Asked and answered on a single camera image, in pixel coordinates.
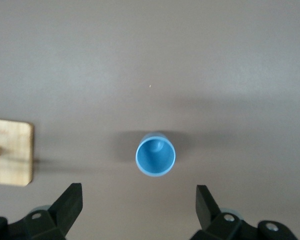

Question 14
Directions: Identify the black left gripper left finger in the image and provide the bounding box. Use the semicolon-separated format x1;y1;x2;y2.
22;183;84;240

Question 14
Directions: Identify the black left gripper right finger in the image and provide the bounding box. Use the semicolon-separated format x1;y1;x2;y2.
191;184;243;240

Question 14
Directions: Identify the blue plastic cup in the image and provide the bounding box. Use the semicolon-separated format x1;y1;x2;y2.
135;132;177;178

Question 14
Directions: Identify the wooden cup rack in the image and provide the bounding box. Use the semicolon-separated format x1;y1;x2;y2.
0;118;35;187

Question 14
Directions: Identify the brown table cloth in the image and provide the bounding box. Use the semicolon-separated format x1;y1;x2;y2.
0;0;300;240

